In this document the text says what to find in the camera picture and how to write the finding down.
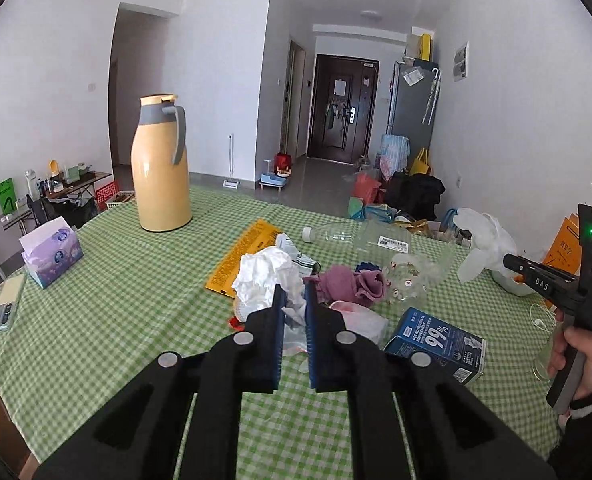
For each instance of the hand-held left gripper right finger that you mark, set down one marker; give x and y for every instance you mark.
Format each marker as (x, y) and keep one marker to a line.
(311, 345)

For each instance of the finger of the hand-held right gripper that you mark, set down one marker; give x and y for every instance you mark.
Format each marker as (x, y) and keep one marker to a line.
(531, 269)

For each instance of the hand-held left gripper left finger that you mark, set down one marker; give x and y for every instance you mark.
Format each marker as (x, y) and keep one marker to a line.
(276, 360)

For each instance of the white tissue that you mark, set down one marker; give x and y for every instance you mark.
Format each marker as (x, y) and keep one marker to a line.
(261, 275)

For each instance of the green white torn wrapper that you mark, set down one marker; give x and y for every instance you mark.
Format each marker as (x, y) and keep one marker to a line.
(296, 257)

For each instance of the yellow snack packet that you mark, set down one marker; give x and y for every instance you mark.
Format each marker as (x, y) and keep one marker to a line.
(241, 255)

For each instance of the clear plastic container with label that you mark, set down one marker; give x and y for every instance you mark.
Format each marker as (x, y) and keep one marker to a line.
(393, 242)

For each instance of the person's right forearm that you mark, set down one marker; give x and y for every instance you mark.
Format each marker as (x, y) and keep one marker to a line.
(591, 435)

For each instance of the orange cardboard box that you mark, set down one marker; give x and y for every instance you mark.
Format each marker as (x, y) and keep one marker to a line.
(566, 240)

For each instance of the white plastic bag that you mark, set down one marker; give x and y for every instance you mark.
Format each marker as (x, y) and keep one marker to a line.
(486, 245)

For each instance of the mauve crumpled cloth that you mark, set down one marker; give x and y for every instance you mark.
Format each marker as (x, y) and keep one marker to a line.
(336, 282)

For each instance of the magenta crumpled cloth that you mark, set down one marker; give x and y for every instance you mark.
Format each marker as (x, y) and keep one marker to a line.
(371, 285)

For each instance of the clear plastic bottle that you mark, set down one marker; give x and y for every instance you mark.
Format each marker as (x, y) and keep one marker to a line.
(328, 234)

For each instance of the printed clear plastic cup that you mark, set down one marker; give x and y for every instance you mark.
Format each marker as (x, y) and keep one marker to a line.
(411, 280)

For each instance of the dark blue carton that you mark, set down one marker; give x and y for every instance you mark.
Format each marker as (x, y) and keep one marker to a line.
(436, 345)

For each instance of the green paper bag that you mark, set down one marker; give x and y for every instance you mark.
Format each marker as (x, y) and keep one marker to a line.
(355, 209)

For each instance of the blue woven bag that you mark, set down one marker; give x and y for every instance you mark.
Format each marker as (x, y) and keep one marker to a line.
(381, 212)

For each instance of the yellow tote bag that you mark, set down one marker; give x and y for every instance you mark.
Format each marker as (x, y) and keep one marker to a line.
(420, 164)

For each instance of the red paper bag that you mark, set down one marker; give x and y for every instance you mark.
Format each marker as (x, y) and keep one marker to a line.
(366, 189)

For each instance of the blue white pet feeder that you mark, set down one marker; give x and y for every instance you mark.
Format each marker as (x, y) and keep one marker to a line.
(272, 180)

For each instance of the blue pink patterned bag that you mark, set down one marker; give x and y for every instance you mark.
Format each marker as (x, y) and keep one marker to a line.
(393, 155)

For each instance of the white mop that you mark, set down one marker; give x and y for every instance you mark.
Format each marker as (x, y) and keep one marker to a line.
(230, 182)

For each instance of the red toy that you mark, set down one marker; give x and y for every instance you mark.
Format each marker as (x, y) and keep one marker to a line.
(283, 162)

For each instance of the white folded umbrella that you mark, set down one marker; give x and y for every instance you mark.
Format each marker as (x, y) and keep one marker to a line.
(431, 100)

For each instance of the grey refrigerator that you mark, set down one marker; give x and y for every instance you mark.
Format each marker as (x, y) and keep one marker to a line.
(411, 110)

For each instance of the yellow thermos jug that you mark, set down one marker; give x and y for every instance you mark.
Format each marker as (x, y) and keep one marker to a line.
(160, 185)

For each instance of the red plastic crate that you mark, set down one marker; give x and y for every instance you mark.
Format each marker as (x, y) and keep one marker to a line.
(109, 195)

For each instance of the dark brown entrance door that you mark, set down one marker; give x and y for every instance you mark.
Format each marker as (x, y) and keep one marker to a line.
(343, 110)

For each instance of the interior room door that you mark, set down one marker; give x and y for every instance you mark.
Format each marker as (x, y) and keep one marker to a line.
(293, 105)

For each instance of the yellow box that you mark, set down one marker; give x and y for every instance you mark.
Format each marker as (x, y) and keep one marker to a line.
(421, 47)

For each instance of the purple tissue box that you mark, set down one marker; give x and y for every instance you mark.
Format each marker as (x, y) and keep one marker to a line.
(50, 255)

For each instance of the pale green smartphone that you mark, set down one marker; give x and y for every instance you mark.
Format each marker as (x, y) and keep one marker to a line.
(6, 305)

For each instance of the round ceiling lamp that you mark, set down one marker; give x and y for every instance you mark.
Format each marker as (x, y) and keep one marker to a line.
(371, 14)

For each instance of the white wall panel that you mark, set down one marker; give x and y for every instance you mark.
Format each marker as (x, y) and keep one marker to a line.
(461, 62)

